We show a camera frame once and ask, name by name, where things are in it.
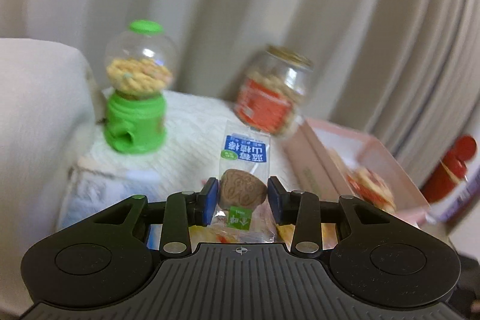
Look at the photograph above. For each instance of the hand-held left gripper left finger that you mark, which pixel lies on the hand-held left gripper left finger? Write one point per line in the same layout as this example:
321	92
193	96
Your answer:
210	200

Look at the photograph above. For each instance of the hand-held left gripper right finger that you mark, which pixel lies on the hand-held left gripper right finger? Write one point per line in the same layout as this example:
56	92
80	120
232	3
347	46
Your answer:
275	203

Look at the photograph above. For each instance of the yellow bread packet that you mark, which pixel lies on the yellow bread packet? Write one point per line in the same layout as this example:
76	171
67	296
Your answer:
285	233

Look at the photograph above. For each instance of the clear brown cookie packet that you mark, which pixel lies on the clear brown cookie packet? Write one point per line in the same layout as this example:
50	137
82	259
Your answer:
243	188

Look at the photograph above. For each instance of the pink cardboard box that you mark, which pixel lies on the pink cardboard box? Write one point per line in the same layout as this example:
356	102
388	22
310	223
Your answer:
322	155

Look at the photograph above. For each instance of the glass peanut jar gold lid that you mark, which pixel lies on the glass peanut jar gold lid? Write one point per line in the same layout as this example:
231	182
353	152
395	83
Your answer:
262	106

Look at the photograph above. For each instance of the green gumball machine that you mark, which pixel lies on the green gumball machine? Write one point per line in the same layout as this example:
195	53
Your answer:
131	121

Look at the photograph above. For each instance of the red container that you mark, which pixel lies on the red container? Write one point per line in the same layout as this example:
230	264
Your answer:
450	170

